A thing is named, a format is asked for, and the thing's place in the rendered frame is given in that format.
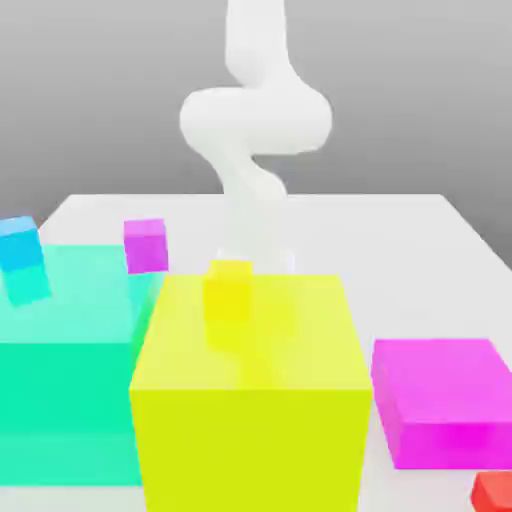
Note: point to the large teal box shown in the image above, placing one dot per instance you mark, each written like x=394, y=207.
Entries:
x=64, y=384

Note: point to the small red cube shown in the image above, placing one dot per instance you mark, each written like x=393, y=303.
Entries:
x=492, y=492

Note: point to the small blue cube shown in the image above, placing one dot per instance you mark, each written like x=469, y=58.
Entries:
x=20, y=248

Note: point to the small purple cube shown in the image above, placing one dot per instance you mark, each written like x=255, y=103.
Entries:
x=145, y=246

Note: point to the small yellow cube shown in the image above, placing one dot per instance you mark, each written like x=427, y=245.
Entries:
x=228, y=292

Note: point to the large magenta box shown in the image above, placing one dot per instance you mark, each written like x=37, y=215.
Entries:
x=448, y=400

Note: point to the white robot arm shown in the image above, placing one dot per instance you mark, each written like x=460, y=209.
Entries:
x=256, y=120

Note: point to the large yellow box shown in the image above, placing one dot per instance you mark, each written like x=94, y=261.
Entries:
x=252, y=420

